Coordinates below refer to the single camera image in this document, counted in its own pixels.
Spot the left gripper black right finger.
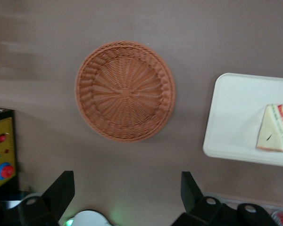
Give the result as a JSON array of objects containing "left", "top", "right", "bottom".
[{"left": 172, "top": 171, "right": 222, "bottom": 226}]

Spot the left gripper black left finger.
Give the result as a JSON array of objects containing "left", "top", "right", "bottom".
[{"left": 17, "top": 170, "right": 75, "bottom": 226}]

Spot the triangular sandwich white bread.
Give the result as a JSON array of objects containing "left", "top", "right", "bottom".
[{"left": 256, "top": 103, "right": 283, "bottom": 155}]

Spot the cream rectangular plastic tray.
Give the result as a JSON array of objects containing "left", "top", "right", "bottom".
[{"left": 202, "top": 72, "right": 283, "bottom": 168}]

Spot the round brown wicker basket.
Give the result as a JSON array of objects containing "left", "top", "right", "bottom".
[{"left": 75, "top": 41, "right": 176, "bottom": 143}]

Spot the black yellow control box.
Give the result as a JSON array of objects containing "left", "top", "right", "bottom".
[{"left": 0, "top": 106, "right": 19, "bottom": 201}]

